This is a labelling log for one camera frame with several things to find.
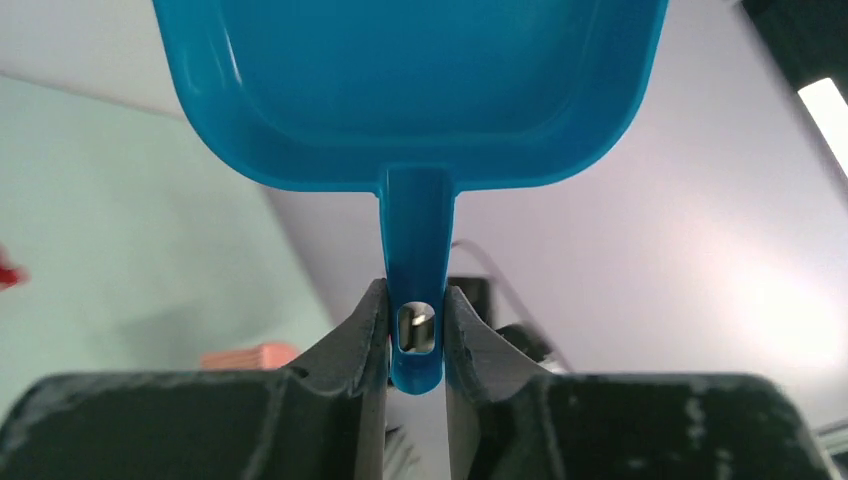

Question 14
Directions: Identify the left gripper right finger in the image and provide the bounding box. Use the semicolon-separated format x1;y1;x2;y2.
443;288;835;479

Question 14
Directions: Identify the red paper scrap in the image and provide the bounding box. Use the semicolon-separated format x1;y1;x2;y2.
0;247;30;291

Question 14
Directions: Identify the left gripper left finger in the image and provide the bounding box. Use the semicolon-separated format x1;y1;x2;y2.
1;280;389;479

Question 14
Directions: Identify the blue plastic dustpan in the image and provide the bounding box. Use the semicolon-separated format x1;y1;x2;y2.
153;0;668;395

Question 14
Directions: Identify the pink hand brush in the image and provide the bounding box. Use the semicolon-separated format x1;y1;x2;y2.
200;342;300;370

